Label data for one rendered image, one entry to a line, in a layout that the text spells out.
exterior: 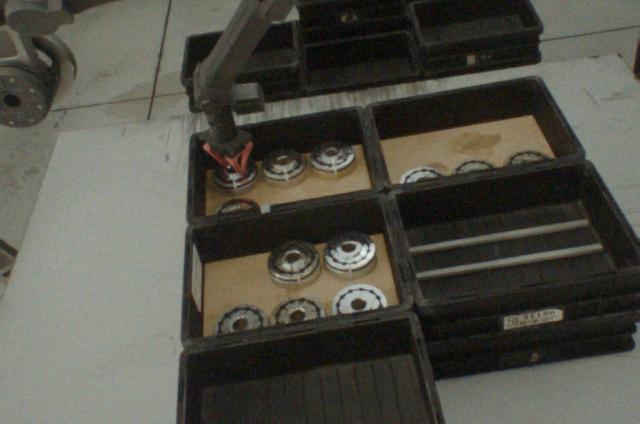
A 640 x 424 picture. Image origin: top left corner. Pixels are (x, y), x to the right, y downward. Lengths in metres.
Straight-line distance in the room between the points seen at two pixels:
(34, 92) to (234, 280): 0.55
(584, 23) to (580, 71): 1.61
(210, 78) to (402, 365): 0.63
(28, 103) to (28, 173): 1.83
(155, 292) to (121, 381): 0.23
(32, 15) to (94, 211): 0.84
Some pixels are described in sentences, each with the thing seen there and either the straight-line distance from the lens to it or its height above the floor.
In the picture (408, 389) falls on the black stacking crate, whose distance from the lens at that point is 1.33.
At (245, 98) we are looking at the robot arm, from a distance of 1.57.
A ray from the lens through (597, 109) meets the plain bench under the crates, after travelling 2.10.
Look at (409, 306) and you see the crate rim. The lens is 1.31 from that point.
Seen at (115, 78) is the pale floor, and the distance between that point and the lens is 3.91.
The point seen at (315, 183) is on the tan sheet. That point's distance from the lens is 1.70.
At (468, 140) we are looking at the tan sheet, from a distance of 1.78.
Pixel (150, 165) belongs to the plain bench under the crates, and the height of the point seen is 0.70.
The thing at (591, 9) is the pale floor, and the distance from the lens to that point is 3.95.
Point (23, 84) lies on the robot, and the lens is 1.64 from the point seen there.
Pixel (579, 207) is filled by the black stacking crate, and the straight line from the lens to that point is 1.63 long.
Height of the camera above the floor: 1.94
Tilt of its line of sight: 41 degrees down
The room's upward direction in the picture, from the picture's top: 10 degrees counter-clockwise
